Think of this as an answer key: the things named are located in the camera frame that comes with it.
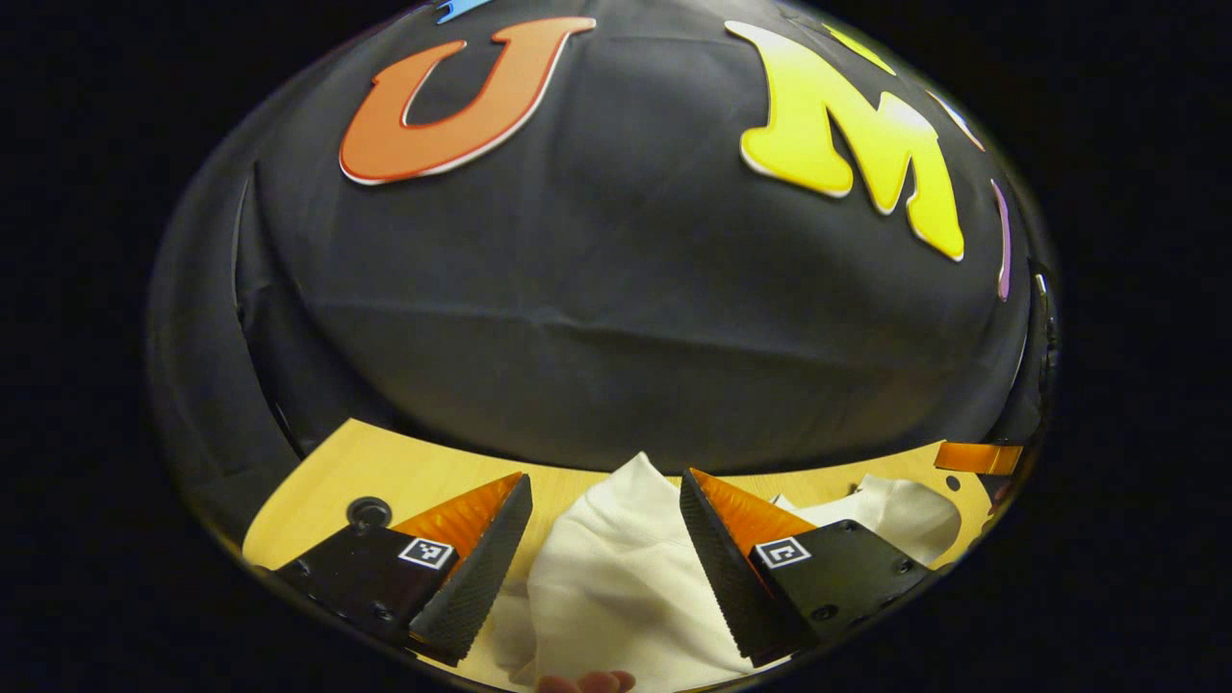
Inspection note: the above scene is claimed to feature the cream white long-sleeved garment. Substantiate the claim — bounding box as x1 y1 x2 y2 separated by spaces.
491 452 963 693

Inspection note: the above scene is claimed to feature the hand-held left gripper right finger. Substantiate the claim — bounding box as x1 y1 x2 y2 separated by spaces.
680 469 935 668

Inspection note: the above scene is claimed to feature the black backdrop cloth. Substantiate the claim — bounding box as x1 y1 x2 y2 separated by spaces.
144 0 1060 550

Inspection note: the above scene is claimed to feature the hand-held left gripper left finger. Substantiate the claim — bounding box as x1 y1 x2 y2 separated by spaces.
272 472 533 667

